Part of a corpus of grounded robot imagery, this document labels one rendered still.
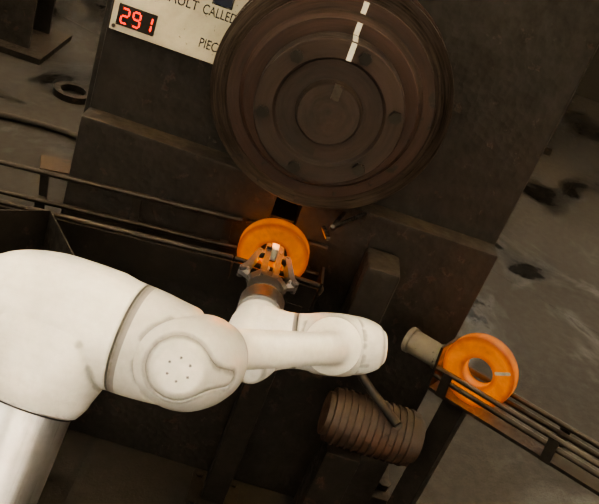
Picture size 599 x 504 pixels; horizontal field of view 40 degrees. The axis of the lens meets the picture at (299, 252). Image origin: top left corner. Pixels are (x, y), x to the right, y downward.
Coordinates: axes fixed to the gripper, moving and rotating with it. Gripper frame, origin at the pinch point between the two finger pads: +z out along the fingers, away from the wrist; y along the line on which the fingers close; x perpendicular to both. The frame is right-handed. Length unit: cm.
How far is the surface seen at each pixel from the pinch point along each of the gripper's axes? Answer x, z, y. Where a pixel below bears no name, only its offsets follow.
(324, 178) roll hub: 24.3, -10.0, 3.6
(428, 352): -6.6, -10.5, 38.0
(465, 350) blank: -1.1, -13.5, 43.8
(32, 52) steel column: -87, 243, -134
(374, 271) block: 4.0, -3.4, 21.5
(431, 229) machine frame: 11.2, 9.6, 32.0
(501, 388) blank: -3, -19, 52
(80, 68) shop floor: -91, 251, -111
